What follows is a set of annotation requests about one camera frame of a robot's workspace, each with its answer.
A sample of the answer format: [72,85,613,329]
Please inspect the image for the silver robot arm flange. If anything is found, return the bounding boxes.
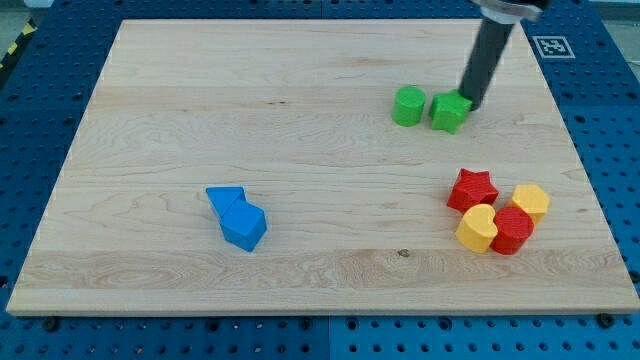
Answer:
[471,0,551,24]

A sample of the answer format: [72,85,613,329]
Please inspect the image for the yellow hexagon block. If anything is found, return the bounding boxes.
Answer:
[507,184,551,225]

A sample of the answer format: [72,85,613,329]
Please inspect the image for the light wooden board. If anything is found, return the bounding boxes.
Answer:
[7,19,639,317]

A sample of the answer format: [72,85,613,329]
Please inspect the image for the blue cube block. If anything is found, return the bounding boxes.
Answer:
[220,200,267,252]

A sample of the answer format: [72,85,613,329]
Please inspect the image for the blue triangle block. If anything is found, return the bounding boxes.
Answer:
[205,186,246,218]

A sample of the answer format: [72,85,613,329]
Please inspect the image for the green cylinder block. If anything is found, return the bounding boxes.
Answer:
[391,86,426,127]

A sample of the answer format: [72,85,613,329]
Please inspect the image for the green star block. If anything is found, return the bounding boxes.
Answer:
[429,90,472,134]

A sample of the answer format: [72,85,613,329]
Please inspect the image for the red star block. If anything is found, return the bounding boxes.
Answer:
[446,168,499,214]

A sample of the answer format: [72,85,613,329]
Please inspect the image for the yellow heart block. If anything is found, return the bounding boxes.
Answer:
[455,204,498,253]

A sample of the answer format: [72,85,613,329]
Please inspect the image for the red cylinder block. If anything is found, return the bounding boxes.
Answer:
[490,206,534,255]

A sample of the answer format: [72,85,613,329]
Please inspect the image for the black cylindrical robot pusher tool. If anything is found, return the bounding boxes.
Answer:
[458,18,514,111]

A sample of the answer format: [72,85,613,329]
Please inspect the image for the white fiducial marker tag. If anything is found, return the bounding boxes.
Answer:
[533,35,575,59]

